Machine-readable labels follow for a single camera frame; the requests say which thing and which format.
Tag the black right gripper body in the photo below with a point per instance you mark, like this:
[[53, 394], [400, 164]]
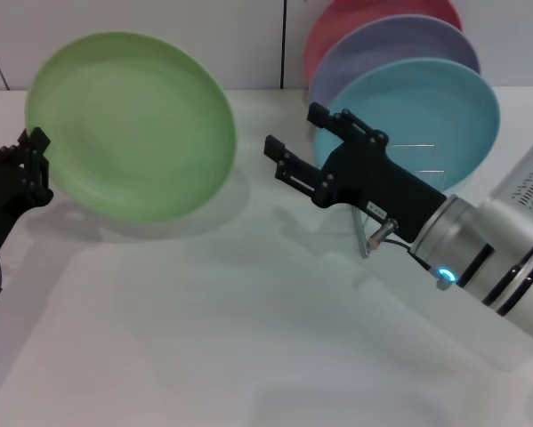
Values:
[[373, 182]]

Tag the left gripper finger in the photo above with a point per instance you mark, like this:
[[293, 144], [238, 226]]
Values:
[[38, 169], [22, 139]]

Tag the red round plate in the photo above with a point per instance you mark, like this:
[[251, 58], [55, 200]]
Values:
[[346, 22]]

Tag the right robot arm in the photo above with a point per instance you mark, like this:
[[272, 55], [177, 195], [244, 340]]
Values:
[[493, 267]]

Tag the purple round plate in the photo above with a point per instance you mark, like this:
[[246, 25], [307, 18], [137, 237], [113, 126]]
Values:
[[381, 49]]

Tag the right wrist camera housing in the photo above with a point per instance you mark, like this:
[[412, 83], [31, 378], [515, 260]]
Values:
[[528, 178]]

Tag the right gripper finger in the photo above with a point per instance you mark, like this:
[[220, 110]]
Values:
[[301, 173], [337, 122]]

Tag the light blue round plate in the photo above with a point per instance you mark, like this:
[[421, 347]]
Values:
[[426, 102]]

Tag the green round plate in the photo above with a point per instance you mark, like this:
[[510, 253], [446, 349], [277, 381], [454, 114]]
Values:
[[132, 124]]

